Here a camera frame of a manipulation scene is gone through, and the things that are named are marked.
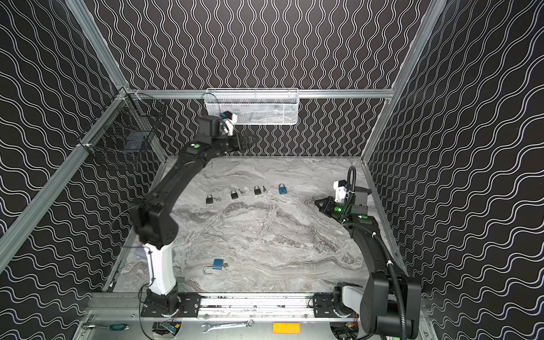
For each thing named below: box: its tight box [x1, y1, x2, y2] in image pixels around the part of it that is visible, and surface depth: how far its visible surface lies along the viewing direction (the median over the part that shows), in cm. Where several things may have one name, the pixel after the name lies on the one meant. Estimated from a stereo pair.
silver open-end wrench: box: [201, 318, 255, 334], surface depth 72 cm
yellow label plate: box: [273, 322, 302, 334], surface depth 72 cm
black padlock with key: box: [205, 194, 221, 204], surface depth 105 cm
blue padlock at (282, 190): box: [278, 182, 287, 195], surface depth 108 cm
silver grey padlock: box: [253, 185, 269, 195], surface depth 108 cm
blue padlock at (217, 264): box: [202, 258, 224, 275], surface depth 85 cm
